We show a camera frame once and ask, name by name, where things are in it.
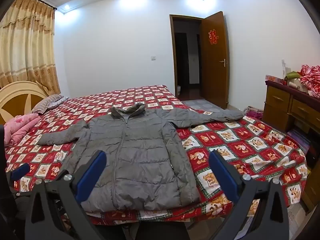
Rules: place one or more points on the grey puffer jacket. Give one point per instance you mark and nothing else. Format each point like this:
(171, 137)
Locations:
(140, 155)

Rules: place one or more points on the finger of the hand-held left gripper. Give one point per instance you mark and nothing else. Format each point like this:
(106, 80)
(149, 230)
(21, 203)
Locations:
(20, 171)

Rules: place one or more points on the white bin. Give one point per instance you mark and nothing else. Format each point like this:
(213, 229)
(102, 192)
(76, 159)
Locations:
(179, 90)

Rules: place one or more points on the cream wooden headboard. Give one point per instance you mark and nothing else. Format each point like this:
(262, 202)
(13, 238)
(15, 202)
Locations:
(15, 102)

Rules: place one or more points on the stack of purple books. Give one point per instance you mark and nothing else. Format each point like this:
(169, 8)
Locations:
(300, 136)

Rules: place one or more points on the brown door frame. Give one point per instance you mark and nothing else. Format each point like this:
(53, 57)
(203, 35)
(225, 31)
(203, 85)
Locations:
(172, 55)

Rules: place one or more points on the beige patterned curtain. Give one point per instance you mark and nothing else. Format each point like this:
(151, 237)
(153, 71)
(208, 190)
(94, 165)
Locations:
(25, 50)

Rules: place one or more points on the magenta fluffy item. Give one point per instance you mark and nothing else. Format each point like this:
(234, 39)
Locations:
(255, 113)

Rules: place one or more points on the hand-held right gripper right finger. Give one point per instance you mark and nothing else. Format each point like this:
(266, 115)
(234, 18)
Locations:
(223, 177)

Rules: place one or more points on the red printed bedspread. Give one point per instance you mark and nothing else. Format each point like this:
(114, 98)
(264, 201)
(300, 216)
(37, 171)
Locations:
(250, 142)

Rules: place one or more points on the red white patterned cloth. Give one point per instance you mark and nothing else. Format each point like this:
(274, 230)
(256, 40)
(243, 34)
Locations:
(311, 78)

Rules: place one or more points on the striped pillow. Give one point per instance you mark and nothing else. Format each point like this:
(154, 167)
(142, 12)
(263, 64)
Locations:
(47, 103)

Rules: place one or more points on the brown wooden dresser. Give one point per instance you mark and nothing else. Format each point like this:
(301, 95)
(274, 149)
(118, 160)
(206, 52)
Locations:
(277, 100)

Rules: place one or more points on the pink folded quilt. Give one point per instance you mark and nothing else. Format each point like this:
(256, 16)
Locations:
(20, 127)

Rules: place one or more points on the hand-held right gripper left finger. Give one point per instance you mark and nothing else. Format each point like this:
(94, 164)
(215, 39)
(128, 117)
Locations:
(92, 176)

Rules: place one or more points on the dark curtain rod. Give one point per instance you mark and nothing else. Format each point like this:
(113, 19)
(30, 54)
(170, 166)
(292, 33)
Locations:
(43, 4)

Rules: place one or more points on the green cloth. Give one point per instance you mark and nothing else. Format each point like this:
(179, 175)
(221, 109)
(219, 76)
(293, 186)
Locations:
(293, 75)

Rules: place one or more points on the red paper door decoration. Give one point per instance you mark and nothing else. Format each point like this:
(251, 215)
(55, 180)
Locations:
(212, 36)

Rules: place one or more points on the brown wooden door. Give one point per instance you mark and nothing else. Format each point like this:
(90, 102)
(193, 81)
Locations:
(215, 80)

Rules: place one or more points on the flat pink box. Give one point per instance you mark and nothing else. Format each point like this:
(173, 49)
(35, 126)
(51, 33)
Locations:
(275, 78)

